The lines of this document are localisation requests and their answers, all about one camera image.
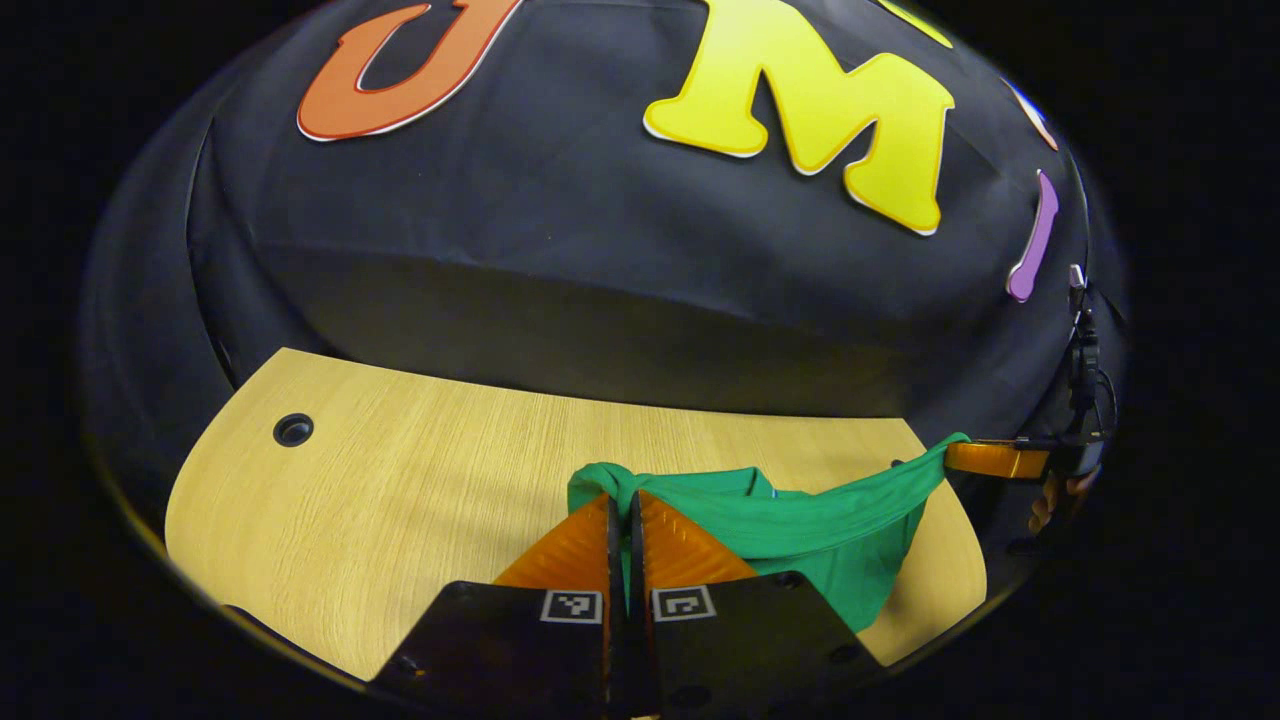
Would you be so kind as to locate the green T-shirt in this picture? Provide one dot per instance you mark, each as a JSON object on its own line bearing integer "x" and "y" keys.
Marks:
{"x": 830, "y": 520}

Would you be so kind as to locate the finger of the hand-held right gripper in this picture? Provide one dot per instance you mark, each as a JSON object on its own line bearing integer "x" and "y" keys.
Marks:
{"x": 1000, "y": 460}

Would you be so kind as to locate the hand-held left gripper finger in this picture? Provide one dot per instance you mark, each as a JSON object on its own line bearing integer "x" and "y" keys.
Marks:
{"x": 616, "y": 570}
{"x": 635, "y": 560}

